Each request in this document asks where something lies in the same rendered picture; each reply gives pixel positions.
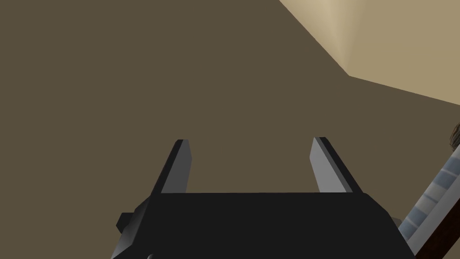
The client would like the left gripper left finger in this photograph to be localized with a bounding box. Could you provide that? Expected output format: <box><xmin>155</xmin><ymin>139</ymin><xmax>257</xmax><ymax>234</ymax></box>
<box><xmin>151</xmin><ymin>138</ymin><xmax>193</xmax><ymax>195</ymax></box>

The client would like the grey tiled counter with brown base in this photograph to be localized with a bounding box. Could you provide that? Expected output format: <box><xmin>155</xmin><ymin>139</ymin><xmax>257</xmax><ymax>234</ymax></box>
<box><xmin>397</xmin><ymin>144</ymin><xmax>460</xmax><ymax>259</ymax></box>

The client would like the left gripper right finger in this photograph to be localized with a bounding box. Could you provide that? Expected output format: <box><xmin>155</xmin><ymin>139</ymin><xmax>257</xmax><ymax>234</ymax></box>
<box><xmin>309</xmin><ymin>136</ymin><xmax>363</xmax><ymax>194</ymax></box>

